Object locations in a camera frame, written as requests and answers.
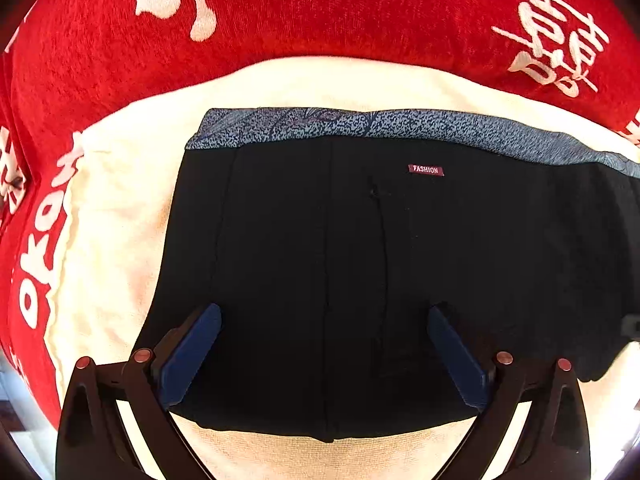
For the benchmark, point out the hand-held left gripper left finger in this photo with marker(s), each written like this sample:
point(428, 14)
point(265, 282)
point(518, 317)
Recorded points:
point(192, 355)

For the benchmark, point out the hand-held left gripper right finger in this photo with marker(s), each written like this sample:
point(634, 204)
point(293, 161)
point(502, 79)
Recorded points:
point(457, 360)

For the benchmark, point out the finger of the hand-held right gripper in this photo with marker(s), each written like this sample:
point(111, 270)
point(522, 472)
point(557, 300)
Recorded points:
point(631, 329)

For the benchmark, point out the black pants with patterned waistband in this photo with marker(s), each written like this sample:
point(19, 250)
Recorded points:
point(325, 235)

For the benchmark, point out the cream towel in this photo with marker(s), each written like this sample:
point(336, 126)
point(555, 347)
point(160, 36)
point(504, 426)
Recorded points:
point(125, 210)

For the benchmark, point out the red printed blanket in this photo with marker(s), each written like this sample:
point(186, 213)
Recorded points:
point(300, 20)

